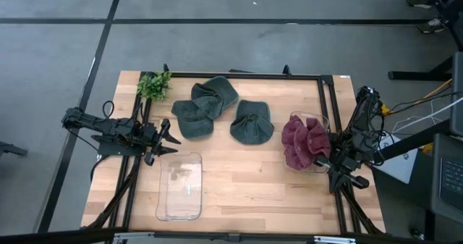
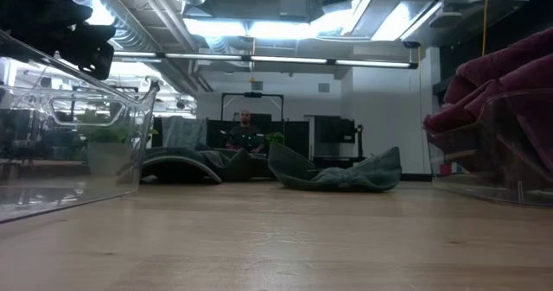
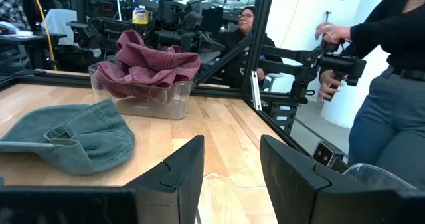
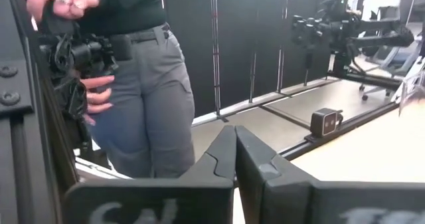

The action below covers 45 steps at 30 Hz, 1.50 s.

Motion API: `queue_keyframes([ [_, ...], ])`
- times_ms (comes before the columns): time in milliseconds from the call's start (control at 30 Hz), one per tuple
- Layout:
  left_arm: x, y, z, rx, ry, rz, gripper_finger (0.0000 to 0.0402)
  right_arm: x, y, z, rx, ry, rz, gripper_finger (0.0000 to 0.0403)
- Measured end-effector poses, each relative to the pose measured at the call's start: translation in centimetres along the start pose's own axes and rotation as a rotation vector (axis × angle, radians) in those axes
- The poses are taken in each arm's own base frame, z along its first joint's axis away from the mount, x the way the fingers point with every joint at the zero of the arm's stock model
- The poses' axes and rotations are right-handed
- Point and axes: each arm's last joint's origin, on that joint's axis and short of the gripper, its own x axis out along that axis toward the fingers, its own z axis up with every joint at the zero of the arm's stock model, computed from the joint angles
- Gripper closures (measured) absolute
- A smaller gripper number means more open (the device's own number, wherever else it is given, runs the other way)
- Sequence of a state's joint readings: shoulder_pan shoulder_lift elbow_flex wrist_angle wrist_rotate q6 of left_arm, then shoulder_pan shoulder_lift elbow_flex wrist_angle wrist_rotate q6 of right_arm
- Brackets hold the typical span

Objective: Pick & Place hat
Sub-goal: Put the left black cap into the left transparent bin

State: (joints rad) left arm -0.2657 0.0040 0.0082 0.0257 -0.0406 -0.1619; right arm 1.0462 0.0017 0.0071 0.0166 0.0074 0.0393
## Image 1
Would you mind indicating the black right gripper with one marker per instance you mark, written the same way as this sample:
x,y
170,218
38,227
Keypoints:
x,y
343,162

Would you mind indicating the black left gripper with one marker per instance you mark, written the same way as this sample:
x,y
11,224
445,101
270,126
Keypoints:
x,y
152,142

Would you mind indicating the dark green baseball cap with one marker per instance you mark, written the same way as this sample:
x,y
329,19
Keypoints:
x,y
217,92
251,126
191,122

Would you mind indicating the clear plastic bin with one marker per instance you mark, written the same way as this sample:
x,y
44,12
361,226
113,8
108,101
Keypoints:
x,y
179,186
322,116

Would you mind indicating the maroon baseball cap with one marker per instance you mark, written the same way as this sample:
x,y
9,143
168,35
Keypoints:
x,y
318,139
291,131
294,160

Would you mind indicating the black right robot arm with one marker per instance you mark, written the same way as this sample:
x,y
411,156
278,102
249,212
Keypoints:
x,y
361,128

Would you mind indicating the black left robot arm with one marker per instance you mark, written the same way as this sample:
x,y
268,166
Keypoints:
x,y
108,126

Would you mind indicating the small artificial green plant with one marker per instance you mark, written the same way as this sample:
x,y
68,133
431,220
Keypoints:
x,y
155,86

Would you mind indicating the white box with logo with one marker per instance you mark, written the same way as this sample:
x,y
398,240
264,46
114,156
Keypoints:
x,y
401,168

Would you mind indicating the black side desk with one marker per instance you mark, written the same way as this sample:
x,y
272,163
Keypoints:
x,y
421,193

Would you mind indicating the small black caster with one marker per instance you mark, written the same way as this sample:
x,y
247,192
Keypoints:
x,y
417,234

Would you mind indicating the small yellow object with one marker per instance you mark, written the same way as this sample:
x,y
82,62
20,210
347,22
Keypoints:
x,y
428,148

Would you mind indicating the grey laptop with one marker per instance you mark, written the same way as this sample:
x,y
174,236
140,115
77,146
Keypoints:
x,y
448,186

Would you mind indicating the black desk leg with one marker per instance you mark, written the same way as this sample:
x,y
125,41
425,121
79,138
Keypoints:
x,y
416,75

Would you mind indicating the grey monitor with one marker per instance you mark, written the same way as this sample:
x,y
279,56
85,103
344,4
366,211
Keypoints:
x,y
457,92

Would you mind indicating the dark chair base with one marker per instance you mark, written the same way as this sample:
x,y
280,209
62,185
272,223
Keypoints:
x,y
12,150

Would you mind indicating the person's shoe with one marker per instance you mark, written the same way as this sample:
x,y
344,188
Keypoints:
x,y
432,27
419,0

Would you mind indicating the person's leg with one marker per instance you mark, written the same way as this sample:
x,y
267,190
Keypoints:
x,y
448,1

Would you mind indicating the silver metal bracket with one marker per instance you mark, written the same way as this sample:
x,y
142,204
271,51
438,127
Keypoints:
x,y
134,236
334,239

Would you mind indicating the black aluminium table frame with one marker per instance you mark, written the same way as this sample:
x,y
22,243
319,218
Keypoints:
x,y
253,75

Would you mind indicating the black frame crossbar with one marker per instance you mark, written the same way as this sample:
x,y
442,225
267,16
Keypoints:
x,y
54,235

